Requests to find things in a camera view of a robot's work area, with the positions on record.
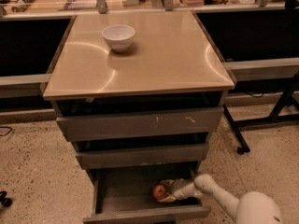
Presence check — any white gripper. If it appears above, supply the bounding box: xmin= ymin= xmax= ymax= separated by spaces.
xmin=158 ymin=179 xmax=200 ymax=203

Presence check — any red apple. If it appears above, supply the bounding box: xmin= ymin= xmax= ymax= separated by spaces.
xmin=152 ymin=184 xmax=167 ymax=200

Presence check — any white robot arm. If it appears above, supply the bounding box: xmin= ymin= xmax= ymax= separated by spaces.
xmin=152 ymin=174 xmax=283 ymax=224

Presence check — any grey open bottom drawer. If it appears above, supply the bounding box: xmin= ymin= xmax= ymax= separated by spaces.
xmin=83 ymin=162 xmax=210 ymax=224

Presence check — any grey middle drawer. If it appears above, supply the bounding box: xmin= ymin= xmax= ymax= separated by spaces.
xmin=76 ymin=143 xmax=209 ymax=170

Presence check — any grey drawer cabinet with counter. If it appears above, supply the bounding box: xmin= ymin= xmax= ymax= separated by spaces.
xmin=42 ymin=10 xmax=235 ymax=224

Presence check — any grey top drawer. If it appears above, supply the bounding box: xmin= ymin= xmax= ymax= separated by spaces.
xmin=56 ymin=107 xmax=223 ymax=142

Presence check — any white ceramic bowl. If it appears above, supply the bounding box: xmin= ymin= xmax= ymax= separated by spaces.
xmin=102 ymin=24 xmax=135 ymax=52

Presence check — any black caster on floor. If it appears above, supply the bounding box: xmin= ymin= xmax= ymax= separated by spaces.
xmin=0 ymin=191 xmax=12 ymax=207

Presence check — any long background workbench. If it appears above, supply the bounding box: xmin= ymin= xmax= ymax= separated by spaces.
xmin=1 ymin=0 xmax=298 ymax=117

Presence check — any black table leg frame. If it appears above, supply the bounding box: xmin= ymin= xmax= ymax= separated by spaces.
xmin=223 ymin=71 xmax=299 ymax=155

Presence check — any black floor cable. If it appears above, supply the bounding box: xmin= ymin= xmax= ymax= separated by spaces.
xmin=0 ymin=125 xmax=14 ymax=138

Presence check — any black coiled cable tool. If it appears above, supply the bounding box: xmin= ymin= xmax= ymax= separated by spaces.
xmin=11 ymin=0 xmax=35 ymax=13

